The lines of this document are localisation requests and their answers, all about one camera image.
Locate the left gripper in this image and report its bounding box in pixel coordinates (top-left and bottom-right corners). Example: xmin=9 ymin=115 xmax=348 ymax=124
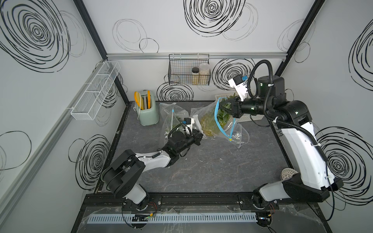
xmin=175 ymin=128 xmax=205 ymax=155

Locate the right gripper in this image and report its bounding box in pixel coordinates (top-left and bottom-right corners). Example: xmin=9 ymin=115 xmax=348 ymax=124
xmin=217 ymin=95 xmax=271 ymax=118

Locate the zip-top bag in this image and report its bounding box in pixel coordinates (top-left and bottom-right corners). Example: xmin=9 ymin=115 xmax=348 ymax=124
xmin=159 ymin=103 xmax=189 ymax=120
xmin=190 ymin=94 xmax=237 ymax=142
xmin=226 ymin=123 xmax=250 ymax=148
xmin=159 ymin=115 xmax=183 ymax=147

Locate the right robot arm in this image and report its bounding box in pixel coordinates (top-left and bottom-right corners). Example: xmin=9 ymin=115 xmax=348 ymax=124
xmin=219 ymin=60 xmax=343 ymax=209

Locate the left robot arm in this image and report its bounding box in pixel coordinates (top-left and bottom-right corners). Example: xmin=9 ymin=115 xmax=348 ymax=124
xmin=101 ymin=123 xmax=204 ymax=210

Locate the white plastic basket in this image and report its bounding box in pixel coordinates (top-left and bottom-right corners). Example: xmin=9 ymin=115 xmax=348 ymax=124
xmin=215 ymin=92 xmax=264 ymax=122

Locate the white lid jar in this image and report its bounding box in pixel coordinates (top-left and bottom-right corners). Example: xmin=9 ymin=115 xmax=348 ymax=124
xmin=198 ymin=63 xmax=210 ymax=85

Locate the black lid spice jar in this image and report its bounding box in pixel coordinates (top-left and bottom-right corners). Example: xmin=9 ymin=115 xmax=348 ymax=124
xmin=192 ymin=67 xmax=200 ymax=85

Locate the mint green toaster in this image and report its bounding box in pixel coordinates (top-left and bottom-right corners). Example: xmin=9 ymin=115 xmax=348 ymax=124
xmin=135 ymin=90 xmax=159 ymax=126

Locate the orange toast slice right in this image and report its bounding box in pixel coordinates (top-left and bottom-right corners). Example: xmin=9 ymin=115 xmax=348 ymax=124
xmin=147 ymin=90 xmax=152 ymax=109

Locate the yellow toast slice left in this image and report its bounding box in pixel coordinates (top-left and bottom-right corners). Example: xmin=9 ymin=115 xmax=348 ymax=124
xmin=134 ymin=91 xmax=145 ymax=110

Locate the white woven ball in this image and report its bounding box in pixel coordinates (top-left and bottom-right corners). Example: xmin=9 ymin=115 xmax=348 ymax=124
xmin=281 ymin=168 xmax=299 ymax=181

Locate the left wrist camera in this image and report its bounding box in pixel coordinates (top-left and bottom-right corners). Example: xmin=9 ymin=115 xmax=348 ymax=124
xmin=183 ymin=117 xmax=195 ymax=131

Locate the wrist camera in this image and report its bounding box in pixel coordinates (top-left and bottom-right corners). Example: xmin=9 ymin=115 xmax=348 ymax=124
xmin=228 ymin=74 xmax=248 ymax=102
xmin=183 ymin=117 xmax=195 ymax=131

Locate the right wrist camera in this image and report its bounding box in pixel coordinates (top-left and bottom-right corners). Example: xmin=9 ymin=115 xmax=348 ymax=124
xmin=228 ymin=74 xmax=248 ymax=102

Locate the black wire basket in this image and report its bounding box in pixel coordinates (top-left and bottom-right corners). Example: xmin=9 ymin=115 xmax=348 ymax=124
xmin=168 ymin=53 xmax=211 ymax=86

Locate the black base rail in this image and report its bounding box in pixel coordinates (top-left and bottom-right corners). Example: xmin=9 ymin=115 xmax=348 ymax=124
xmin=84 ymin=191 xmax=315 ymax=211

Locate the grey cable duct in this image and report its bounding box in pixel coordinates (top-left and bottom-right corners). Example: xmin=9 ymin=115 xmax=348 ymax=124
xmin=87 ymin=213 xmax=257 ymax=225

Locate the white wire shelf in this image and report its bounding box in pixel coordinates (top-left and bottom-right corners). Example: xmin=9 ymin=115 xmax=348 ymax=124
xmin=71 ymin=60 xmax=120 ymax=120

